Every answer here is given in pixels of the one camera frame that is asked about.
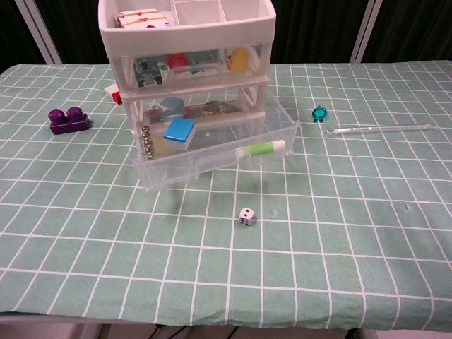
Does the playing cards stack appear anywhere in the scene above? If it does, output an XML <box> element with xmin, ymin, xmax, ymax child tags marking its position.
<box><xmin>114</xmin><ymin>8</ymin><xmax>177</xmax><ymax>30</ymax></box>

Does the white drawer organizer box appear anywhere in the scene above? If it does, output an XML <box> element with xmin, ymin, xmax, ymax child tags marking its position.
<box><xmin>97</xmin><ymin>0</ymin><xmax>278</xmax><ymax>158</ymax></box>

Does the teal plastic gem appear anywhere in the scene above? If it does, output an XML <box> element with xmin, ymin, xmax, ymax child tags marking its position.
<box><xmin>311</xmin><ymin>105</ymin><xmax>330</xmax><ymax>124</ymax></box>

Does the black pleated curtain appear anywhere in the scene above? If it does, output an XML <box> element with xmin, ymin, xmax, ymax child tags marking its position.
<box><xmin>0</xmin><ymin>0</ymin><xmax>47</xmax><ymax>66</ymax></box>
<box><xmin>364</xmin><ymin>0</ymin><xmax>452</xmax><ymax>64</ymax></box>
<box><xmin>270</xmin><ymin>0</ymin><xmax>372</xmax><ymax>65</ymax></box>
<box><xmin>35</xmin><ymin>0</ymin><xmax>107</xmax><ymax>65</ymax></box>

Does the green circuit board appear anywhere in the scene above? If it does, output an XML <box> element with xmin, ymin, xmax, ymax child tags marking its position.
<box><xmin>133</xmin><ymin>56</ymin><xmax>164</xmax><ymax>86</ymax></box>

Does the green glue stick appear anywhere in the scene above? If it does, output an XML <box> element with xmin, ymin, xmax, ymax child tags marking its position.
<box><xmin>235</xmin><ymin>138</ymin><xmax>287</xmax><ymax>159</ymax></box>

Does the green checkered tablecloth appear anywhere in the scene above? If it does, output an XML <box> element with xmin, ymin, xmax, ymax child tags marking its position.
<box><xmin>0</xmin><ymin>61</ymin><xmax>452</xmax><ymax>332</ymax></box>

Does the purple building brick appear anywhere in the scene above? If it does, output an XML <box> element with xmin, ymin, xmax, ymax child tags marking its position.
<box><xmin>48</xmin><ymin>106</ymin><xmax>93</xmax><ymax>136</ymax></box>

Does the metal bead chain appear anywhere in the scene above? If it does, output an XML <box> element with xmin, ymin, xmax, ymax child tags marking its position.
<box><xmin>141</xmin><ymin>124</ymin><xmax>157</xmax><ymax>162</ymax></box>

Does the blue and white eraser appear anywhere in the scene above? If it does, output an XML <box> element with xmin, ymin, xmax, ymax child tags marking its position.
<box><xmin>162</xmin><ymin>117</ymin><xmax>198</xmax><ymax>151</ymax></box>

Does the blue grey faceted block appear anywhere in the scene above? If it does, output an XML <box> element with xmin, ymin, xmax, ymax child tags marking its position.
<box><xmin>158</xmin><ymin>96</ymin><xmax>186</xmax><ymax>119</ymax></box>

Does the clear glass rod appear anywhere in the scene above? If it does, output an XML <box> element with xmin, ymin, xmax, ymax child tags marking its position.
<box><xmin>326</xmin><ymin>123</ymin><xmax>440</xmax><ymax>137</ymax></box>

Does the clear plastic drawer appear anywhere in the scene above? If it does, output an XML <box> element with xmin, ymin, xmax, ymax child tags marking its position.
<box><xmin>131</xmin><ymin>93</ymin><xmax>302</xmax><ymax>192</ymax></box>
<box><xmin>130</xmin><ymin>44</ymin><xmax>264</xmax><ymax>88</ymax></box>

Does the white die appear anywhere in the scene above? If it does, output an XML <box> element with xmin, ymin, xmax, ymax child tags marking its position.
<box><xmin>237</xmin><ymin>207</ymin><xmax>256</xmax><ymax>227</ymax></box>

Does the red and white block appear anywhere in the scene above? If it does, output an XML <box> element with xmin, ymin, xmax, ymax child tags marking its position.
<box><xmin>104</xmin><ymin>83</ymin><xmax>124</xmax><ymax>106</ymax></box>

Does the yellow plastic toy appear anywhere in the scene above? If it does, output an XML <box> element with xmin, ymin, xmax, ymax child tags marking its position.
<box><xmin>227</xmin><ymin>46</ymin><xmax>250</xmax><ymax>73</ymax></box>

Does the white frame post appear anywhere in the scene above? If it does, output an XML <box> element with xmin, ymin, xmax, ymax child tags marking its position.
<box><xmin>349</xmin><ymin>0</ymin><xmax>384</xmax><ymax>64</ymax></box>
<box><xmin>15</xmin><ymin>0</ymin><xmax>63</xmax><ymax>65</ymax></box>

